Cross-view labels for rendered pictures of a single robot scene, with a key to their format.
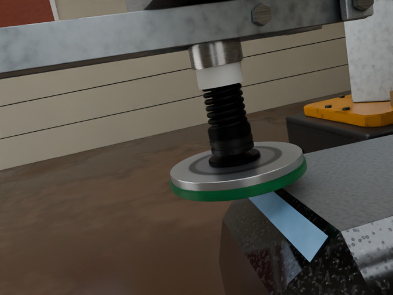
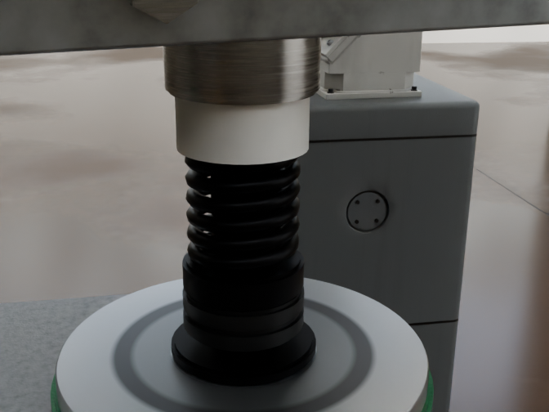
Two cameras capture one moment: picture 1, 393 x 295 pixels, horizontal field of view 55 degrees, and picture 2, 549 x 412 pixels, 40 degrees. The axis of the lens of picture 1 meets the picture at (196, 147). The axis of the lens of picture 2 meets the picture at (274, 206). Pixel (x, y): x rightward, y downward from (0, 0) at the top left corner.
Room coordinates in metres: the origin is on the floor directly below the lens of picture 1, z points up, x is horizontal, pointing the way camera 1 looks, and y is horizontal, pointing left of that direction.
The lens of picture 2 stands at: (0.98, -0.04, 1.10)
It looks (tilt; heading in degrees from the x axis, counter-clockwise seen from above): 19 degrees down; 179
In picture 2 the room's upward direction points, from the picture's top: 1 degrees clockwise
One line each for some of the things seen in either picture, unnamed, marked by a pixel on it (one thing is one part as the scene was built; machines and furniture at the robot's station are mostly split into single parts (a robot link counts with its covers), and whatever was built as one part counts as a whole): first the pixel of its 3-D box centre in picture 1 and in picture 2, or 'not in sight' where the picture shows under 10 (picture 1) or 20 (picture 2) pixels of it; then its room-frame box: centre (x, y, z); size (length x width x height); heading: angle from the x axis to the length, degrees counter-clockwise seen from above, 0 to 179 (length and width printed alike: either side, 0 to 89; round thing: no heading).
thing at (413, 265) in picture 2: not in sight; (334, 284); (-0.47, 0.10, 0.43); 0.50 x 0.50 x 0.85; 10
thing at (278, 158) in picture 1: (235, 163); (243, 356); (0.59, -0.06, 0.87); 0.21 x 0.21 x 0.01
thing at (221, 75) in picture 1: (219, 73); (243, 114); (0.59, -0.06, 1.02); 0.07 x 0.07 x 0.04
